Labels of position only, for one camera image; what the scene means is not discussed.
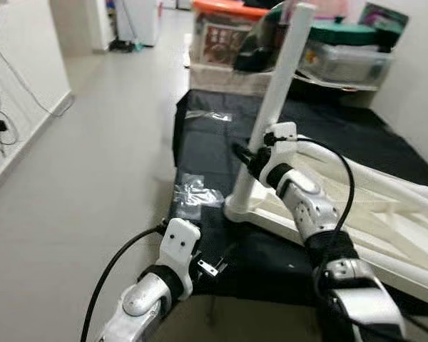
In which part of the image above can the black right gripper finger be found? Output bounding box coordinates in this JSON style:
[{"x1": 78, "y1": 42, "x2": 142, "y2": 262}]
[{"x1": 231, "y1": 140, "x2": 260, "y2": 166}]

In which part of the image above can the black tablecloth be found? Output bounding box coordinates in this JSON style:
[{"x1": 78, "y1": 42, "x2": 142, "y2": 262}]
[{"x1": 168, "y1": 89, "x2": 428, "y2": 318}]

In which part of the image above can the clear tape cross patch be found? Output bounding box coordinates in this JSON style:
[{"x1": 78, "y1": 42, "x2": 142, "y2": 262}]
[{"x1": 173, "y1": 173, "x2": 225, "y2": 209}]

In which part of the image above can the clear tape strip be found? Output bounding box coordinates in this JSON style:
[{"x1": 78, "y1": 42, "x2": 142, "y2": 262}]
[{"x1": 185, "y1": 109, "x2": 234, "y2": 123}]

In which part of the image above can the beige patterned bench cover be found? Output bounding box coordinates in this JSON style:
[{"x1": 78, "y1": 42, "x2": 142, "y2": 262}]
[{"x1": 189, "y1": 63, "x2": 272, "y2": 97}]

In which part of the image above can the black wok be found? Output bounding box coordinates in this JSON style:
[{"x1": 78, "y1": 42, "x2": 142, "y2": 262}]
[{"x1": 292, "y1": 64, "x2": 386, "y2": 93}]

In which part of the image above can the black glossy bag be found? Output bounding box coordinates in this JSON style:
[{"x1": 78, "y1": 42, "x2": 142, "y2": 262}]
[{"x1": 235, "y1": 7, "x2": 286, "y2": 73}]

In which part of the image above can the orange lid storage box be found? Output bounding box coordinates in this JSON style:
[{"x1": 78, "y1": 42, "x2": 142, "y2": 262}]
[{"x1": 191, "y1": 0, "x2": 272, "y2": 68}]

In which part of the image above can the clear plastic storage box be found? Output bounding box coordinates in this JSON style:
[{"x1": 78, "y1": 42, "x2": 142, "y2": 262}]
[{"x1": 300, "y1": 41, "x2": 393, "y2": 85}]

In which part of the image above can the white plastic table top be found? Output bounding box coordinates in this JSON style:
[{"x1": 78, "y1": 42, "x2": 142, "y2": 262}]
[{"x1": 225, "y1": 139, "x2": 428, "y2": 309}]

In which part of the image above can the green pot lid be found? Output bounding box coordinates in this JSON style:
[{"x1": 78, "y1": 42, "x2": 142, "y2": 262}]
[{"x1": 307, "y1": 20, "x2": 379, "y2": 47}]

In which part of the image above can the black floor mop base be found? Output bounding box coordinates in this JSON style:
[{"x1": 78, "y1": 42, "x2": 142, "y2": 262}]
[{"x1": 108, "y1": 39, "x2": 143, "y2": 54}]

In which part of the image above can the white fridge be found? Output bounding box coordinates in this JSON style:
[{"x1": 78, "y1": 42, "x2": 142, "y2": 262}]
[{"x1": 114, "y1": 0, "x2": 160, "y2": 47}]

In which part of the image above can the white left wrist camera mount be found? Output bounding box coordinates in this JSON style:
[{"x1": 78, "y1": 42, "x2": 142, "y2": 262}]
[{"x1": 160, "y1": 218, "x2": 202, "y2": 282}]

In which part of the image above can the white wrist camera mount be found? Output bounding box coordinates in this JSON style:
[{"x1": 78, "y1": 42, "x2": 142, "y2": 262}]
[
  {"x1": 260, "y1": 121, "x2": 300, "y2": 182},
  {"x1": 160, "y1": 218, "x2": 202, "y2": 282}
]

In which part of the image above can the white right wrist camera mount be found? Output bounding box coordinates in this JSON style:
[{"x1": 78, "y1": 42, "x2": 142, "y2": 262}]
[{"x1": 260, "y1": 121, "x2": 300, "y2": 182}]

